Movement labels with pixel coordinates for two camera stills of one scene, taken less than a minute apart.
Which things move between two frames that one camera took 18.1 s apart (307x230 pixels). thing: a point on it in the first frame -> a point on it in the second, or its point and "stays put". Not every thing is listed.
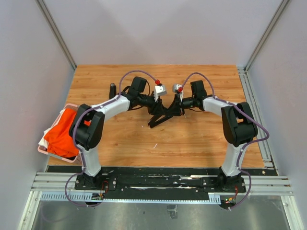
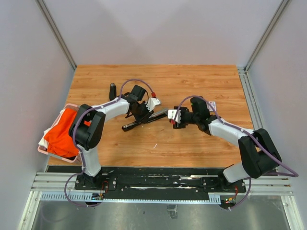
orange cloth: x=60 y=142 stays put
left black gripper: x=156 y=108 -> x=144 y=118
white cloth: x=43 y=142 stays put
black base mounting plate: x=160 y=183 stays put
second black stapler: x=112 y=92 stays put
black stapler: x=157 y=119 -> x=159 y=114
